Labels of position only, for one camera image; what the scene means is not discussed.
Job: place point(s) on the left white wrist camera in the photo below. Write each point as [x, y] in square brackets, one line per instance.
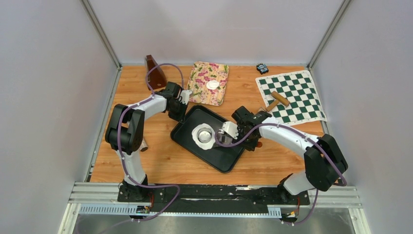
[185, 96]

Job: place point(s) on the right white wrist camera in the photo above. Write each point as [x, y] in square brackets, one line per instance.
[230, 129]

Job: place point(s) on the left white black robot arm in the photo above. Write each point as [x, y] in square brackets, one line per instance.
[126, 128]

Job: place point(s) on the wooden handled metal scraper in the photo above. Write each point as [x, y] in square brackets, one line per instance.
[222, 142]

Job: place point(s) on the small blue black toy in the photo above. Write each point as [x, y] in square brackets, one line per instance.
[262, 68]

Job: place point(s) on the green white chess mat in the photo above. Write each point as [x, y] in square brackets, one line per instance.
[299, 89]

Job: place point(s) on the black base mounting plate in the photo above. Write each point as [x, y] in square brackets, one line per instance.
[214, 199]

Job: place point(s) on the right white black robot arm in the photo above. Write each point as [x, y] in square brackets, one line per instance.
[324, 163]

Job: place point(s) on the floral rectangular tray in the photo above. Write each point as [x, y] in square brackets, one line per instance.
[201, 73]

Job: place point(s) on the black baking tray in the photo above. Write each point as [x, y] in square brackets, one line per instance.
[221, 158]

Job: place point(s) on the silver glitter tube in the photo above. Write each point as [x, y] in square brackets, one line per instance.
[143, 147]

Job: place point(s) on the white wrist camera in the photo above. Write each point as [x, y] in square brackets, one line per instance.
[230, 129]
[185, 96]

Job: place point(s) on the aluminium frame rail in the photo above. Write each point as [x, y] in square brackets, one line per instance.
[101, 199]

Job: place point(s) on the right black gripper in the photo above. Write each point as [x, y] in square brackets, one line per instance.
[251, 146]

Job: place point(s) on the wooden pastry roller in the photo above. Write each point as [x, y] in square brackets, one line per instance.
[274, 102]

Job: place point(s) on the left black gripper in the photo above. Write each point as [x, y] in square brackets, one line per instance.
[180, 117]

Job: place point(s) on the brown wooden metronome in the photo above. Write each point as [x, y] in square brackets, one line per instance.
[156, 78]

